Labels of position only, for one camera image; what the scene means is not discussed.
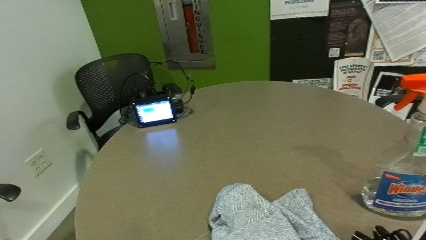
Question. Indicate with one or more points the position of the small device with lit screen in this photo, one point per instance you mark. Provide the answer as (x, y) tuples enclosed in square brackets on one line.
[(153, 112)]

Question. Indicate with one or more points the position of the black mesh office chair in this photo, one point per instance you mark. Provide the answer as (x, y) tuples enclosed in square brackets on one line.
[(110, 86)]

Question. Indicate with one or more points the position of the black notice board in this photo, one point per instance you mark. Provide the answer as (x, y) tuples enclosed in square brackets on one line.
[(297, 50)]

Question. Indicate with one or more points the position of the red fire extinguisher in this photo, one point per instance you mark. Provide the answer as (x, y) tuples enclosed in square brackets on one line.
[(191, 26)]

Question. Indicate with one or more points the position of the grey woven cleaning cloth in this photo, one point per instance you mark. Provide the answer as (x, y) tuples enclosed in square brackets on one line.
[(261, 215)]

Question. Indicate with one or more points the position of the white leaflet red print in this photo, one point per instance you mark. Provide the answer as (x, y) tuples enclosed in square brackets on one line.
[(351, 77)]

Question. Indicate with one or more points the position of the white paper notice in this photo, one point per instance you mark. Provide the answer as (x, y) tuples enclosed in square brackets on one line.
[(299, 8)]

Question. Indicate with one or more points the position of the black and white flyer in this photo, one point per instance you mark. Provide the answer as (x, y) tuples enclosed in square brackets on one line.
[(386, 88)]

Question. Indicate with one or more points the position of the dark poster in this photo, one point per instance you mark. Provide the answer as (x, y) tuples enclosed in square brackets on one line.
[(347, 30)]

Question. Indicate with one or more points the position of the clear spray bottle orange trigger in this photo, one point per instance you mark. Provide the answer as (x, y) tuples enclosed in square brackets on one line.
[(399, 180)]

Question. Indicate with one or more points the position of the white tilted text sheet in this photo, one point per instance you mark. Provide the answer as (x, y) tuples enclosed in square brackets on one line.
[(396, 26)]

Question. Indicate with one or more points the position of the black chair armrest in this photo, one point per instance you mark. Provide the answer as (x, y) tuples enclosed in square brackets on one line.
[(8, 192)]

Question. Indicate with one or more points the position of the fire extinguisher wall cabinet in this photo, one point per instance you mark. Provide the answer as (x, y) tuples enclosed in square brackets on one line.
[(177, 36)]

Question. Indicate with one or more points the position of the white wall power outlet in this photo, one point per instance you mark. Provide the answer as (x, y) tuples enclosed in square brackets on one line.
[(37, 162)]

